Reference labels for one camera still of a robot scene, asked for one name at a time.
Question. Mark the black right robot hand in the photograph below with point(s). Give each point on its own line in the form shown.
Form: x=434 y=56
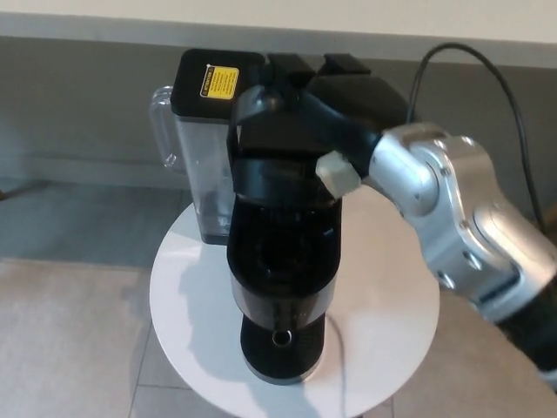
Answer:
x=344 y=135

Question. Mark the black pod coffee machine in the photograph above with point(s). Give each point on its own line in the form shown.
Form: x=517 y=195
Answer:
x=283 y=278

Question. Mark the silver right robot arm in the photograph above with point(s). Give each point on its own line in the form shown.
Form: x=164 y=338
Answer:
x=457 y=209

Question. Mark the yellow warning sticker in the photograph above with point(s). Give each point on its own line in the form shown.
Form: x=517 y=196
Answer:
x=219 y=82

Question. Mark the clear water tank black lid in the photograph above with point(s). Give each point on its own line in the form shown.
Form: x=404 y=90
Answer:
x=200 y=174

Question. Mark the round white side table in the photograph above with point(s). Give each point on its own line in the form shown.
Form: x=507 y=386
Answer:
x=383 y=313

